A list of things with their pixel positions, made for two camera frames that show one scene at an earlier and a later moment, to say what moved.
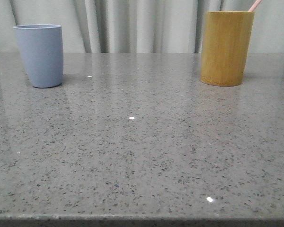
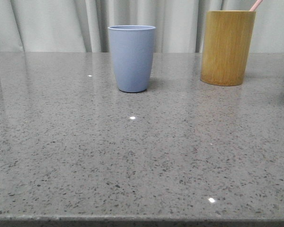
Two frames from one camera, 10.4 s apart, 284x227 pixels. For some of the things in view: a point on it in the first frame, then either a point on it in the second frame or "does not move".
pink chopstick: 254,5 does not move
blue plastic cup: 41,48 -> 132,48
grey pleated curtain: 137,26 does not move
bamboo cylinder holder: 226,41 does not move
